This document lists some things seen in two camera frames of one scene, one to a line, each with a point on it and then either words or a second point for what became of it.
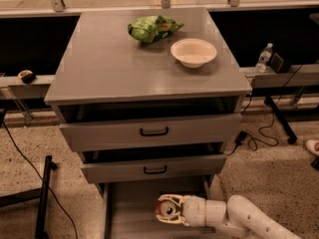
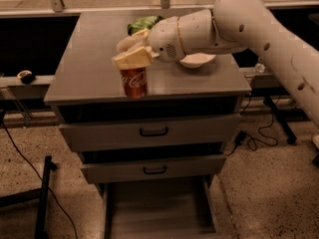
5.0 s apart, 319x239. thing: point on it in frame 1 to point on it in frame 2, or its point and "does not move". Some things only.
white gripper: (193, 209) to (163, 40)
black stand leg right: (282, 120) does not move
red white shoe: (313, 146) to (315, 138)
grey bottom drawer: (130, 208) does not move
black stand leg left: (43, 193) does not move
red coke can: (164, 208) to (135, 82)
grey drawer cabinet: (148, 96) does not move
